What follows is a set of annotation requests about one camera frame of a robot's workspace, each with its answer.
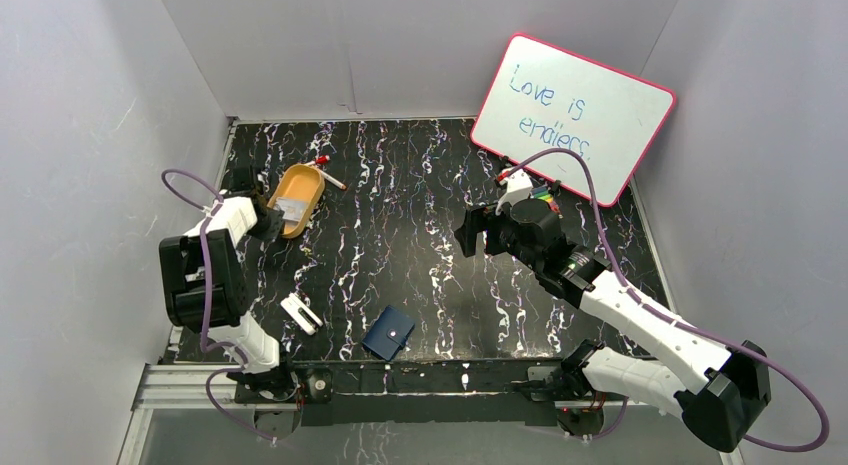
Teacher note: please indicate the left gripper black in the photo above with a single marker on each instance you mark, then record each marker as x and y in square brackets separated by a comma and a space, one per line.
[266, 222]

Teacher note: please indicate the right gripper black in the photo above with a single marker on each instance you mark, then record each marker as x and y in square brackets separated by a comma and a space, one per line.
[476, 220]

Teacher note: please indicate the silver credit card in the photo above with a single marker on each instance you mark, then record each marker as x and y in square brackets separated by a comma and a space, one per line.
[293, 210]

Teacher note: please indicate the orange oval tray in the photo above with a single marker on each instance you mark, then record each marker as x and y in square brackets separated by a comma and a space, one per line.
[304, 183]

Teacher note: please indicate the blue leather card holder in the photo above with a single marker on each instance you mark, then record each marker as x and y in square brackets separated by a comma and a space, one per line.
[389, 334]

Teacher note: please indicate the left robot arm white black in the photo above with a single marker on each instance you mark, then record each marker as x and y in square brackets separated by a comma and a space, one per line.
[205, 290]

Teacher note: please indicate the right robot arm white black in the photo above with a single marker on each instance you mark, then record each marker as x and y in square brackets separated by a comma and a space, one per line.
[715, 391]

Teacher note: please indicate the pack of coloured markers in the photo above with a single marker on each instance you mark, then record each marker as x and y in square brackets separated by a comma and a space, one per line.
[547, 194]

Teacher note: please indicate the red capped marker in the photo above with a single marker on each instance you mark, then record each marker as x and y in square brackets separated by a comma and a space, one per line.
[319, 161]

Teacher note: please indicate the white marker red tip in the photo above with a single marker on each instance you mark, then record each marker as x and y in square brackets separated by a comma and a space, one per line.
[337, 183]

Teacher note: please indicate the pink framed whiteboard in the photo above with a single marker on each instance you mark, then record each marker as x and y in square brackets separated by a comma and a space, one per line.
[602, 120]

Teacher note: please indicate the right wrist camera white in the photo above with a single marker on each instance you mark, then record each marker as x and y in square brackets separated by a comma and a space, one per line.
[517, 186]

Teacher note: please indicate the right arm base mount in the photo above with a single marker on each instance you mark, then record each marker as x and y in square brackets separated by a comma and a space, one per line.
[580, 408]

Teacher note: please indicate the aluminium frame rail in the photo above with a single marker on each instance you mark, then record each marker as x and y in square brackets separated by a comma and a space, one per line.
[333, 394]

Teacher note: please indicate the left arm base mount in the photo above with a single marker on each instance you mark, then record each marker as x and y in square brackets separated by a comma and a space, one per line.
[279, 397]

